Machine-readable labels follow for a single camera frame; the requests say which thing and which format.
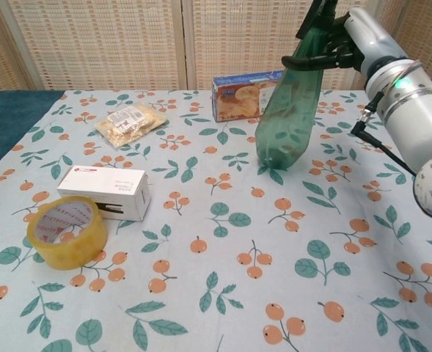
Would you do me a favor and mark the floral patterned tablecloth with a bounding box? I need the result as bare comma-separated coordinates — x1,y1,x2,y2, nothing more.
0,89,432,352

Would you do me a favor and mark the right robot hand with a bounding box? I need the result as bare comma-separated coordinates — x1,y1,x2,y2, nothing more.
281,0,409,75

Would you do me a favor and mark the orange and blue snack box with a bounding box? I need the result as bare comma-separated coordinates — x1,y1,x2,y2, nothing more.
211,69,286,123

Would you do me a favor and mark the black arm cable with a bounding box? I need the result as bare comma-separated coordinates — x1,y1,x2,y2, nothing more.
350,91,432,352

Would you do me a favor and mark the teal cloth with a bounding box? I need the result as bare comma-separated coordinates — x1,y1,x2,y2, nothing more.
0,90,68,180

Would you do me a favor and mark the green plastic bottle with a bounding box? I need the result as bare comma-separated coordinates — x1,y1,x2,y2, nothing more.
255,0,329,172

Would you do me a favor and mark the yellowish packing tape roll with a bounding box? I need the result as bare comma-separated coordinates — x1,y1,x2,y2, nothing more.
26,195,109,271

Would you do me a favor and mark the white cardboard box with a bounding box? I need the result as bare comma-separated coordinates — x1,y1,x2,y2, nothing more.
56,165,152,222

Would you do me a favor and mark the clear bag of snacks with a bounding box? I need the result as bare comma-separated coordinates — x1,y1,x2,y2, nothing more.
94,102,168,149

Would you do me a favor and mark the bamboo folding screen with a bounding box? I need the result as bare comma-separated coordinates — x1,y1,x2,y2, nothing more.
0,0,432,97

